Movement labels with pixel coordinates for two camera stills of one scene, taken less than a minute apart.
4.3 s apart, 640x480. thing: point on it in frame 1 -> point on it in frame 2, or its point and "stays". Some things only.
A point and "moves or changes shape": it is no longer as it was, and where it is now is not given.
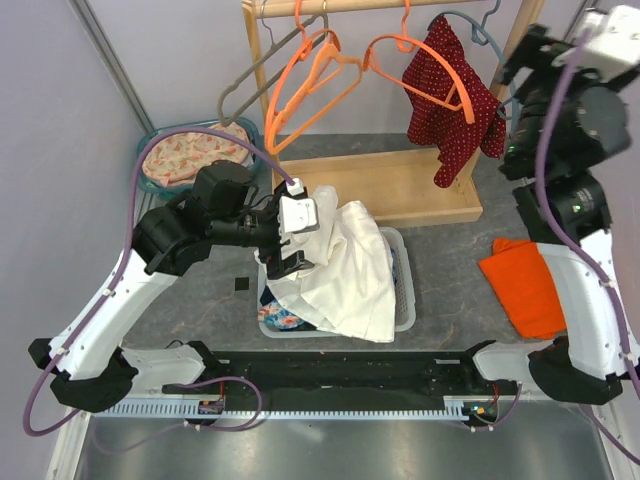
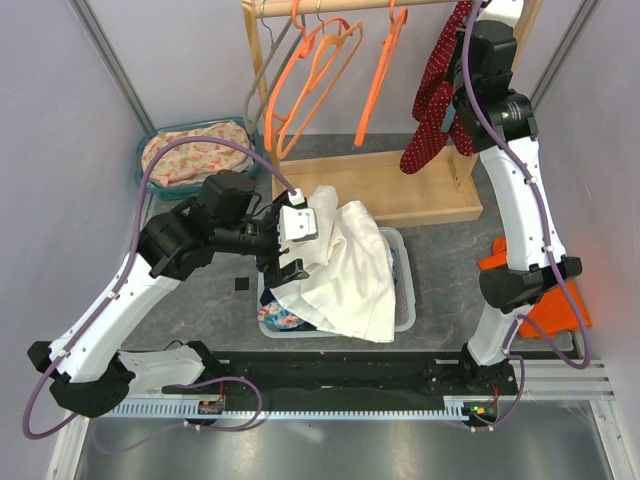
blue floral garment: x=274 y=313 stays
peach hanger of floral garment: x=327 y=62 -> x=331 y=62
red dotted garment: x=447 y=106 moves or changes shape
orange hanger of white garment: x=408 y=45 -> x=398 y=18
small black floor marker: x=241 y=283 stays
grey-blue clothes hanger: x=481 y=36 moves or changes shape
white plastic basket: x=404 y=290 stays
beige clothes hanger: x=277 y=50 -> x=249 y=7
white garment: x=351 y=290 stays
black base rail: x=404 y=373 stays
